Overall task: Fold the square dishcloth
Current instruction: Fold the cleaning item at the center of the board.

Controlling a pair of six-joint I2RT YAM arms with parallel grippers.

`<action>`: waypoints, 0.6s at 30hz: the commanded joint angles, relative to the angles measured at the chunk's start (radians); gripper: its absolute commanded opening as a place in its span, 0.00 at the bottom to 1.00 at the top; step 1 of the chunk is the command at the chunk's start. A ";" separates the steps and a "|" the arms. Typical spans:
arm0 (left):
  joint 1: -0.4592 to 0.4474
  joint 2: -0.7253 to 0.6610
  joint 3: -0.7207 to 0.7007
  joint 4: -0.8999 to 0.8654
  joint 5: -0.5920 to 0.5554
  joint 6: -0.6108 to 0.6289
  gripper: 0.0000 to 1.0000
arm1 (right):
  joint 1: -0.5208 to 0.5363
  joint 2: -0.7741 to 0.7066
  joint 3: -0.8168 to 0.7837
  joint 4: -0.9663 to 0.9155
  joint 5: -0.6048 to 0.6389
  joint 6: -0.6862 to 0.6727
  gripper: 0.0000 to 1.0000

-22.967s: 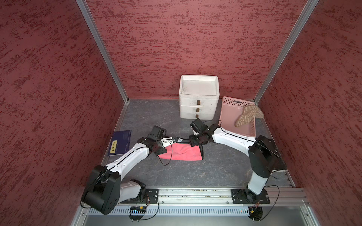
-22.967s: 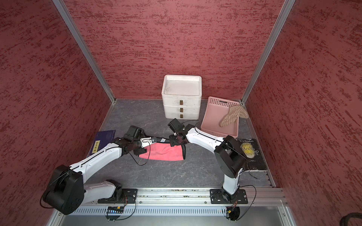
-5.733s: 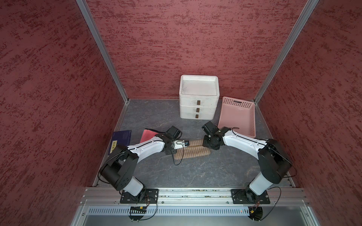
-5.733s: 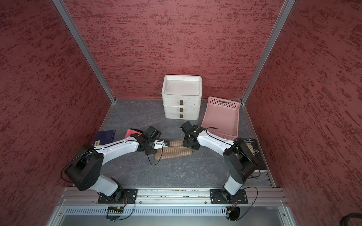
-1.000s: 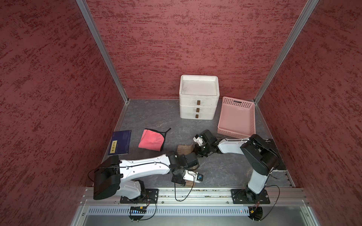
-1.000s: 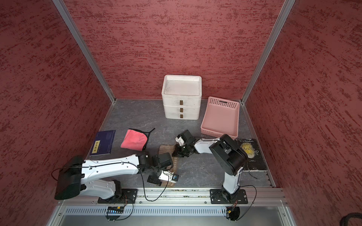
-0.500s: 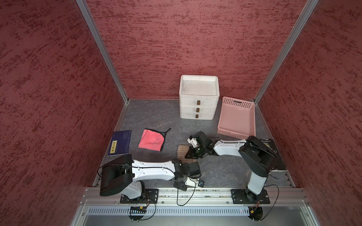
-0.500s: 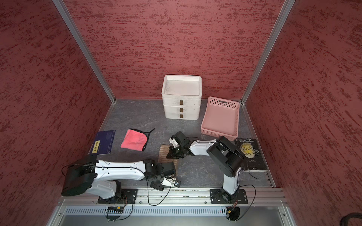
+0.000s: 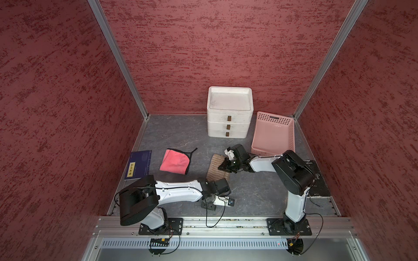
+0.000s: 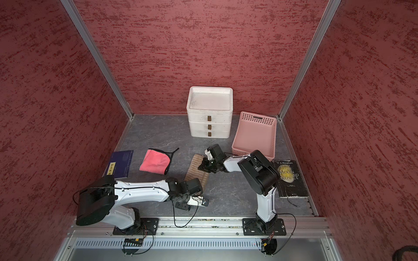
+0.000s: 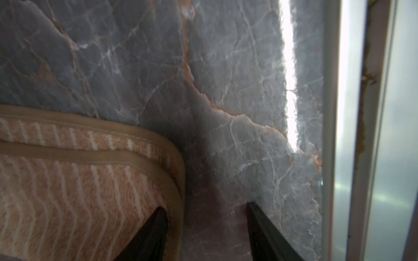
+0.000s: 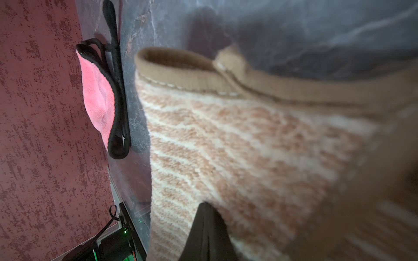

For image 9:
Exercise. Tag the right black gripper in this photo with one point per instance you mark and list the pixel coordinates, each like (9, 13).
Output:
(226, 166)

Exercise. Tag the beige striped woven dishcloth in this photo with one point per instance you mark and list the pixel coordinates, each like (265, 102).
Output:
(214, 174)

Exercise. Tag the pink grey dishcloth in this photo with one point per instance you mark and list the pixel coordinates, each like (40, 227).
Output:
(176, 161)

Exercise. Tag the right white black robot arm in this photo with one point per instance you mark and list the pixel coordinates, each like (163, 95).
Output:
(294, 173)

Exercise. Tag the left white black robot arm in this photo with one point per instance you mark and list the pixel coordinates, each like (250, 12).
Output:
(142, 201)

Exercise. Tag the pink plastic basket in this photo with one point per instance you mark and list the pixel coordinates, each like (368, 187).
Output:
(274, 135)

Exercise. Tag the white three-drawer storage box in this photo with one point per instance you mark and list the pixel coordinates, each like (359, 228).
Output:
(229, 112)

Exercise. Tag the blue book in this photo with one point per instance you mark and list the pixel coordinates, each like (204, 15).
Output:
(138, 165)

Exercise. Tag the black book gold cover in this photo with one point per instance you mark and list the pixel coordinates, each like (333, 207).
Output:
(320, 188)

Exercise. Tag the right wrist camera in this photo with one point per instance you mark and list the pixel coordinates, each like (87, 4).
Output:
(229, 152)

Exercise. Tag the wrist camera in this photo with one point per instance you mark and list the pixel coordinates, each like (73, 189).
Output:
(224, 201)
(229, 152)

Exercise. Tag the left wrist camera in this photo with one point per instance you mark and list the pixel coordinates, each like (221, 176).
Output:
(224, 201)

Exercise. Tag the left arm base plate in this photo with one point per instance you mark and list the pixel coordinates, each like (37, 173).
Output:
(173, 227)

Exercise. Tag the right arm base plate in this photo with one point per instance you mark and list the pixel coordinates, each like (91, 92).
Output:
(286, 227)

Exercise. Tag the aluminium front rail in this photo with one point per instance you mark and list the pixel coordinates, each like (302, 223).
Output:
(232, 227)

